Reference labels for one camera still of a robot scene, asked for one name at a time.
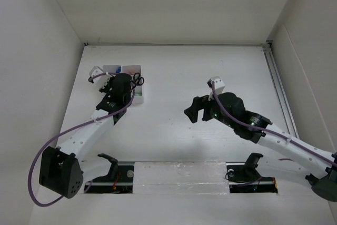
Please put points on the white left organizer bin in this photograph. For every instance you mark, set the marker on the white left organizer bin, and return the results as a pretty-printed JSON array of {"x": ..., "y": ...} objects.
[{"x": 110, "y": 69}]

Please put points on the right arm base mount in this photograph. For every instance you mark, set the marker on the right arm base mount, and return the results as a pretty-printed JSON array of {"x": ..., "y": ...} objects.
[{"x": 239, "y": 183}]

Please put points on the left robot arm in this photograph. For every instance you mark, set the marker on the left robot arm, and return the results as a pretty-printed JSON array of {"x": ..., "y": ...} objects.
[{"x": 63, "y": 169}]

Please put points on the black handled scissors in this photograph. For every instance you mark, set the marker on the black handled scissors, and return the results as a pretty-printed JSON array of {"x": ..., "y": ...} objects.
[{"x": 137, "y": 80}]

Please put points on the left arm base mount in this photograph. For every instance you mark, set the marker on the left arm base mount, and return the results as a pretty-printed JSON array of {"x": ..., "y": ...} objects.
[{"x": 122, "y": 183}]

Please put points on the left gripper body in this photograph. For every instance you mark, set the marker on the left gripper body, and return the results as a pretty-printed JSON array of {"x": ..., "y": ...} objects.
[{"x": 110, "y": 85}]

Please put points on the white right organizer bin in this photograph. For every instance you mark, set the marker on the white right organizer bin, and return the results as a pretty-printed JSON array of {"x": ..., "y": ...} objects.
[{"x": 136, "y": 68}]

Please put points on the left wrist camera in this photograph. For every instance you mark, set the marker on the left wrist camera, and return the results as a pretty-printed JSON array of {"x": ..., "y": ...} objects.
[{"x": 98, "y": 77}]

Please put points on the aluminium side rail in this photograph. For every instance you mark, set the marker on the aluminium side rail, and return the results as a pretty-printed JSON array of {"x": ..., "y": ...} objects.
[{"x": 280, "y": 91}]

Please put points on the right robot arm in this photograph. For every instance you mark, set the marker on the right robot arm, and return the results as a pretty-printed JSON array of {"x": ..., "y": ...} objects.
[{"x": 301, "y": 163}]

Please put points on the white organizer bin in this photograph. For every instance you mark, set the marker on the white organizer bin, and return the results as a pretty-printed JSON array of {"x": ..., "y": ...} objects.
[
  {"x": 136, "y": 68},
  {"x": 110, "y": 69}
]

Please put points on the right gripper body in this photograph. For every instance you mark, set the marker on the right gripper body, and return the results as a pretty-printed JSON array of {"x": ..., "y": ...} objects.
[{"x": 211, "y": 110}]

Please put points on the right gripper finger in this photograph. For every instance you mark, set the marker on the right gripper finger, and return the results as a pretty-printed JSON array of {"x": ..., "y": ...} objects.
[
  {"x": 192, "y": 113},
  {"x": 198, "y": 104}
]

